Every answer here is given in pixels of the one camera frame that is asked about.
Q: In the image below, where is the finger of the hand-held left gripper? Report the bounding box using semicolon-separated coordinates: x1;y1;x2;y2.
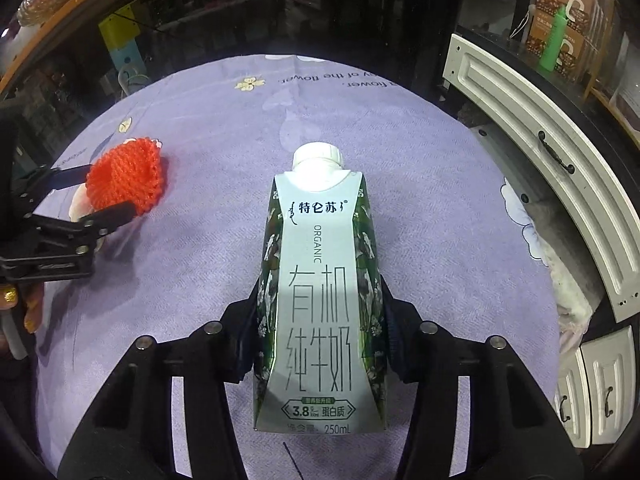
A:
22;201;140;242
12;162;96;201

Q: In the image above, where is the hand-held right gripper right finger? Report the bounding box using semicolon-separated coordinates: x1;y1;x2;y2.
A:
377;275;586;480

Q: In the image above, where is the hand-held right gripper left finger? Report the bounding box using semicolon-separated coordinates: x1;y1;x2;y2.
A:
57;280;263;480

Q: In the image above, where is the red foam fruit net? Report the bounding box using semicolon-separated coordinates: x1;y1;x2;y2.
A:
85;139;168;217

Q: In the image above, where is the white green milk carton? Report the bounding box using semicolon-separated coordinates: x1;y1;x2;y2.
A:
252;142;388;433

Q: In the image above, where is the person's left hand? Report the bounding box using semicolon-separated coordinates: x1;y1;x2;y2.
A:
0;280;47;376

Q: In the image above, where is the yellow cardboard box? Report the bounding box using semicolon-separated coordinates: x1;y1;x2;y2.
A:
97;2;146;68

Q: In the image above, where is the white lace cloth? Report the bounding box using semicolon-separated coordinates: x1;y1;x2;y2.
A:
537;240;593;346

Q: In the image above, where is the small white drawer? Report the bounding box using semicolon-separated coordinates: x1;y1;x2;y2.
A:
581;325;636;447
555;347;592;448

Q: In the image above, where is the wood-trimmed glass counter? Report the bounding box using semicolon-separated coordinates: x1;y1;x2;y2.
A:
0;0;538;111

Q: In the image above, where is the long white drawer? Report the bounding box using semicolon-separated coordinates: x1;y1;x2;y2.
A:
442;34;640;323

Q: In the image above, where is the wooden shelf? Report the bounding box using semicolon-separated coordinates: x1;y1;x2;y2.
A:
582;0;640;128

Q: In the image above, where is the green plastic bottle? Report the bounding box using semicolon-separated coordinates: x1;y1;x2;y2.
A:
539;4;568;72

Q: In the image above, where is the thin black cable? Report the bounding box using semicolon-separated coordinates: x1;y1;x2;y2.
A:
281;441;305;480

